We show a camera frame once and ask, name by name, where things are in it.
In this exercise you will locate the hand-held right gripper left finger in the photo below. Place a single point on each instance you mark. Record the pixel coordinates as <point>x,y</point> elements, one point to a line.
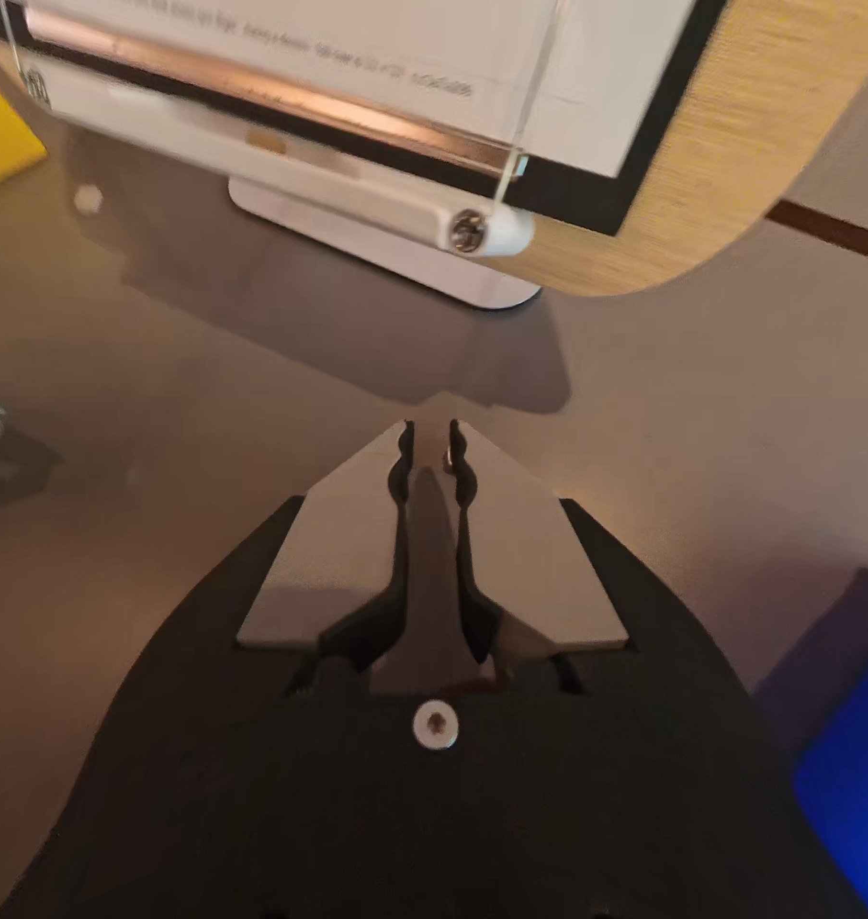
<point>326,567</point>

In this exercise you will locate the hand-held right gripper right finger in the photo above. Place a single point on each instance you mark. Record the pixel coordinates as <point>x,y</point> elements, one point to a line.
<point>541,567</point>

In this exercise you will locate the steel hex nut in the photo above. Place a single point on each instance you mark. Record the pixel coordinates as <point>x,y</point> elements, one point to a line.
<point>448,459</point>

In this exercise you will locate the blue plastic bin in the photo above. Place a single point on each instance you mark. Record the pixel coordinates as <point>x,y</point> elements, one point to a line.
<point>843,775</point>

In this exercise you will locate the small clear plastic piece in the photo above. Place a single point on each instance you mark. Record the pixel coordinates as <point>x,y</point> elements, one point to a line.
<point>88,199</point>

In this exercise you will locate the wooden document stand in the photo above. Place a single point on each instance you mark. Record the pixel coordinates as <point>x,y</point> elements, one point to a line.
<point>750,143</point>

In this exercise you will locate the printed instruction sheet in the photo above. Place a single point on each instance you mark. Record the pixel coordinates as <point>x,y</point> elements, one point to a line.
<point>333,43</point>

